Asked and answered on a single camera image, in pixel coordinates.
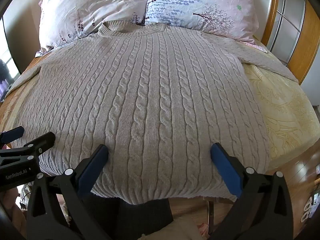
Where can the yellow patterned bed sheet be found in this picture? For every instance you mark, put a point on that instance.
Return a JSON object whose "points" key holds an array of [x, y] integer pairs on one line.
{"points": [[282, 110]]}

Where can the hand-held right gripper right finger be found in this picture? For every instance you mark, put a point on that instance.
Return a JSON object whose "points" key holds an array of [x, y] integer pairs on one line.
{"points": [[226, 171]]}

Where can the pink tree print pillow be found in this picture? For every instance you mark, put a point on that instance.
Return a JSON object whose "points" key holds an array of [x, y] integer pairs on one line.
{"points": [[200, 5]]}

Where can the bright window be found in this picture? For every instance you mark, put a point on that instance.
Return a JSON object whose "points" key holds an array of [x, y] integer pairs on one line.
{"points": [[6, 72]]}

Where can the wooden headboard with white panels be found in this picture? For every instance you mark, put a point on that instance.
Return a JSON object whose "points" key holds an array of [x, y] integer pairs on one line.
{"points": [[298, 55]]}

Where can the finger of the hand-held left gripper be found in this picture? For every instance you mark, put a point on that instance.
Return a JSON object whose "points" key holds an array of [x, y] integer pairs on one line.
{"points": [[11, 134], [42, 141]]}

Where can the white patterned blanket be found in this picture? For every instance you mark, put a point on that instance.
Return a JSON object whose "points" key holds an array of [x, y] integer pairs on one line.
{"points": [[87, 7]]}

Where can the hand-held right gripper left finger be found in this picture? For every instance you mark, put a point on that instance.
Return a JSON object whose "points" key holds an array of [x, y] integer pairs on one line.
{"points": [[92, 172]]}

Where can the person's dark trousers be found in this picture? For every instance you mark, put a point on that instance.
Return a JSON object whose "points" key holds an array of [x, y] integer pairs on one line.
{"points": [[130, 220]]}

